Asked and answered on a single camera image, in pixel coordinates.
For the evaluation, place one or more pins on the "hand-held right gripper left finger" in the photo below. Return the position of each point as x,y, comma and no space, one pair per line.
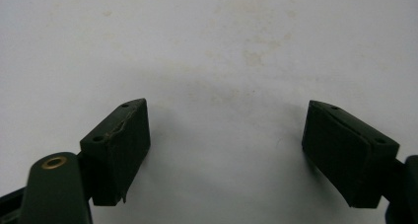
113,158

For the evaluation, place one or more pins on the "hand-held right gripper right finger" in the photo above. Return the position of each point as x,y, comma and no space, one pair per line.
345,158

